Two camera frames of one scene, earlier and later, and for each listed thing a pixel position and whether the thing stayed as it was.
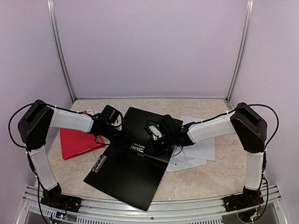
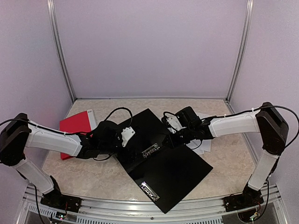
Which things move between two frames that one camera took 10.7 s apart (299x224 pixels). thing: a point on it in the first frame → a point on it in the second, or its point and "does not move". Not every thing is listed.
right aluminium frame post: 242,53 does not move
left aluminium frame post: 62,58 does not move
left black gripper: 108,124 → 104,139
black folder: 127,168 → 164,175
